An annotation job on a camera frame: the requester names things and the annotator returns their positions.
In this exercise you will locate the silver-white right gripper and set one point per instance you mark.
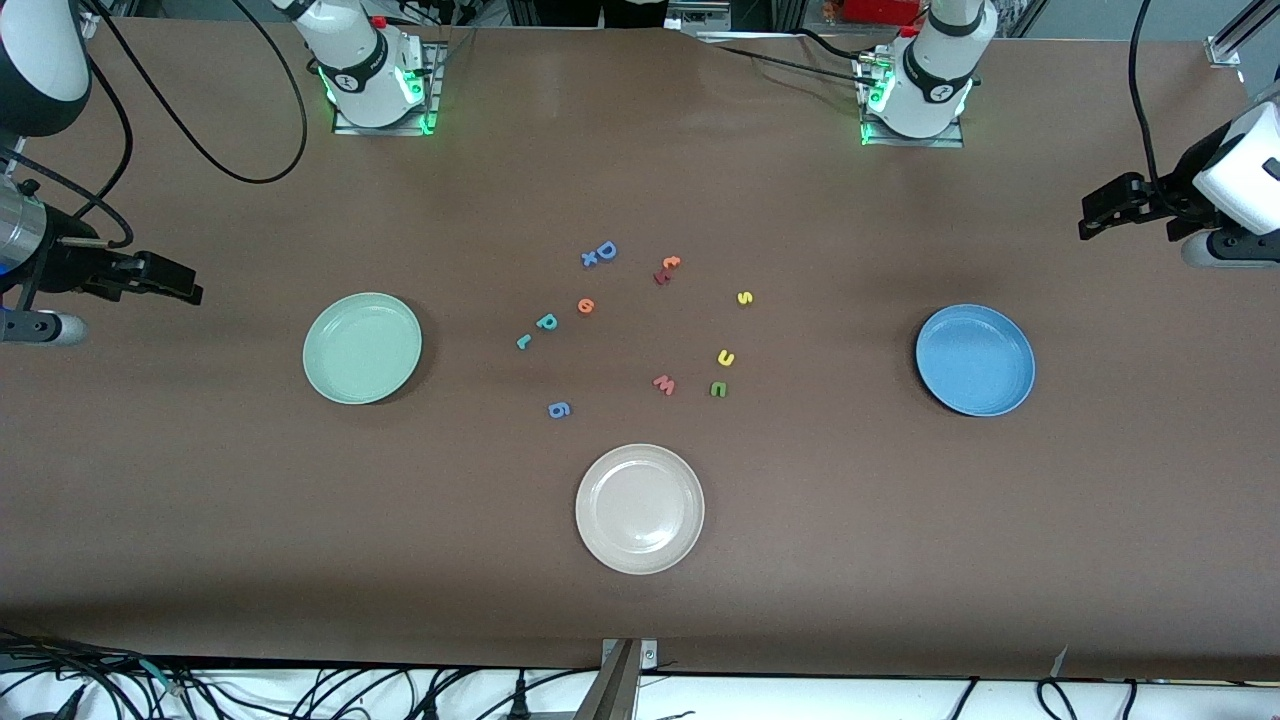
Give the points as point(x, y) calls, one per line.
point(62, 265)

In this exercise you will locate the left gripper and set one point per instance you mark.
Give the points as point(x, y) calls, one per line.
point(1166, 198)

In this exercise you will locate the teal foam letter d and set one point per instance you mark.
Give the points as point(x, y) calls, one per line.
point(540, 323)

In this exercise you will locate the blue plate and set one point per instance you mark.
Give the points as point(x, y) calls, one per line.
point(975, 362)

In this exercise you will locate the light green plate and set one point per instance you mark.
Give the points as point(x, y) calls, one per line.
point(362, 350)

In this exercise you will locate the red box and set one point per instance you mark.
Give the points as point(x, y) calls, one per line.
point(880, 10)

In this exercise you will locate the blue foam letter g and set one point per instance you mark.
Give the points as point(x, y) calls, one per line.
point(552, 411)

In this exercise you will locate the blue foam letter D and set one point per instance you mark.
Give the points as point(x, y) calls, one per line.
point(601, 250)

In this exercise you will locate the silver metal fixture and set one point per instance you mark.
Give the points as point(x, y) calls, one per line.
point(715, 12)

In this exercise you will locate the pink-red foam letter w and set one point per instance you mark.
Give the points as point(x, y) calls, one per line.
point(664, 386)

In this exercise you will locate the beige plate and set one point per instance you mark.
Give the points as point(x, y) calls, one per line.
point(640, 510)

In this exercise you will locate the aluminium frame profile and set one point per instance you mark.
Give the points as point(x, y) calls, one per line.
point(1225, 48)

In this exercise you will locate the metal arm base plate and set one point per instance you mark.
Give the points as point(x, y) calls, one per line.
point(910, 142)
point(380, 130)

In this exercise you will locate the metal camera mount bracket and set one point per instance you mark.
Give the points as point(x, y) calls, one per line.
point(615, 690)

